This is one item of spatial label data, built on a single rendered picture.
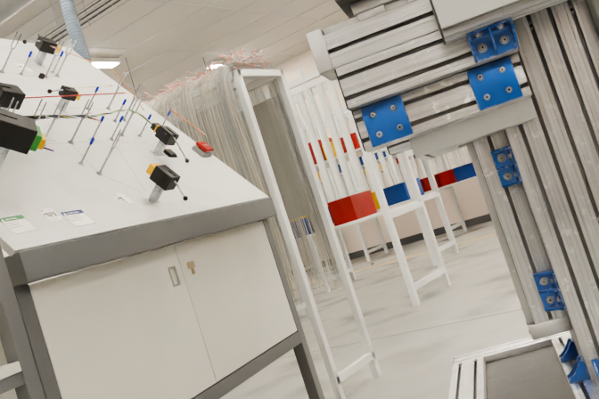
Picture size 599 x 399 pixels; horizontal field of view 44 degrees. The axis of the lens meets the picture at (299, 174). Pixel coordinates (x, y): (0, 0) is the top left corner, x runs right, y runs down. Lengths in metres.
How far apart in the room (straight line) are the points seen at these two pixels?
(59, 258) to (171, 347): 0.45
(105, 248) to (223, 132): 1.46
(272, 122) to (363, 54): 1.91
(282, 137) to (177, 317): 1.55
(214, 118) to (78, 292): 1.58
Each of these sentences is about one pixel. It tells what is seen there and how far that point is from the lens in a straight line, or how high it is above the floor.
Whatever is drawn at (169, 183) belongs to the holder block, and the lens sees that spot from 2.04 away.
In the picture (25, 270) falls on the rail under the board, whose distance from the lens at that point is 1.61.
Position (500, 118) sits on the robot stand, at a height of 0.83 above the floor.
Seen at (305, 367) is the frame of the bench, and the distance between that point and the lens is 2.61.
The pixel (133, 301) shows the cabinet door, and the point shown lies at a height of 0.69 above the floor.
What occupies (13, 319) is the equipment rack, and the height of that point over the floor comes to 0.74.
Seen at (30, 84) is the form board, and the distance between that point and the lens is 2.50.
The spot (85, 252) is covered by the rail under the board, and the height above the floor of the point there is 0.83.
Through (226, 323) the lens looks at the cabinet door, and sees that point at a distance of 2.21.
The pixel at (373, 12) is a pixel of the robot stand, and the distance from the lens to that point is 1.56.
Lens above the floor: 0.74
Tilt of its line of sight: 4 degrees up
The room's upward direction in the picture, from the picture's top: 18 degrees counter-clockwise
